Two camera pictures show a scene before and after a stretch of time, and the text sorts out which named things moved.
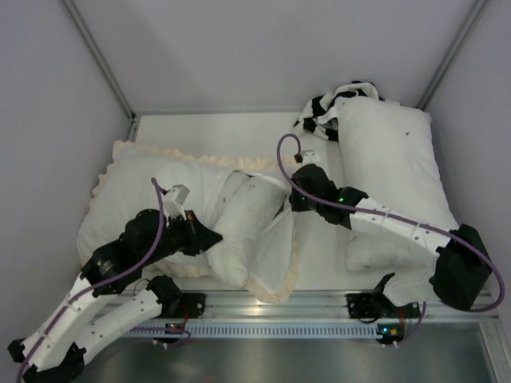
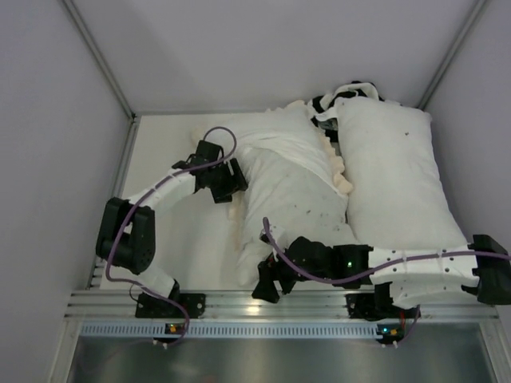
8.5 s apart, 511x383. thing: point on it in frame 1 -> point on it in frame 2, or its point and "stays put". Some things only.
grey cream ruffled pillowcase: (125, 187) -> (291, 132)
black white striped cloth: (317, 115) stays put
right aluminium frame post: (474, 13) stays put
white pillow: (248, 203) -> (282, 202)
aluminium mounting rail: (221, 306) stays put
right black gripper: (305, 180) -> (275, 277)
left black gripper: (191, 231) -> (230, 178)
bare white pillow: (388, 154) stays put
